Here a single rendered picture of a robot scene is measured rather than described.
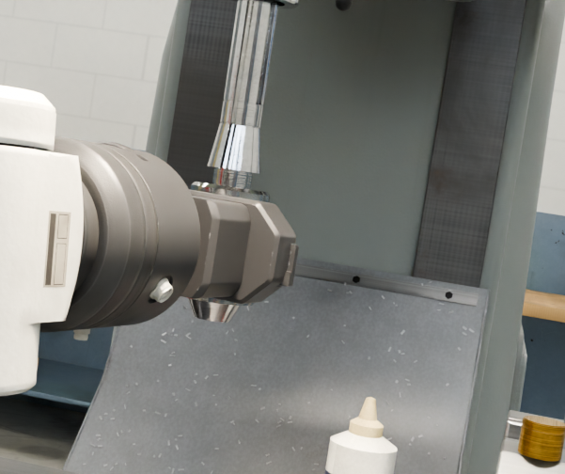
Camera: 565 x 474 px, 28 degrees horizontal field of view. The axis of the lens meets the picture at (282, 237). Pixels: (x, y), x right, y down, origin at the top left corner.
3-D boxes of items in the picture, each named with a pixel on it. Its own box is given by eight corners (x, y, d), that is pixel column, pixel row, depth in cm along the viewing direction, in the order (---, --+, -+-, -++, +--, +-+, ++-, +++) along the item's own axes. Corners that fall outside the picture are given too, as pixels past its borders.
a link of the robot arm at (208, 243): (311, 175, 62) (210, 156, 51) (283, 351, 62) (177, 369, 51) (114, 145, 67) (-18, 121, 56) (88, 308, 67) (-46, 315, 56)
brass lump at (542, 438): (560, 464, 57) (567, 429, 57) (516, 455, 57) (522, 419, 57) (560, 455, 59) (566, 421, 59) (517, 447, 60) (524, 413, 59)
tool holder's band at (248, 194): (284, 212, 68) (287, 195, 68) (229, 205, 64) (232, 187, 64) (227, 202, 71) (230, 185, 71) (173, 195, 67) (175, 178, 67)
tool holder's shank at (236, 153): (269, 192, 67) (296, 3, 67) (232, 187, 65) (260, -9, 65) (230, 186, 70) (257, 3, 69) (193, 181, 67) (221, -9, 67)
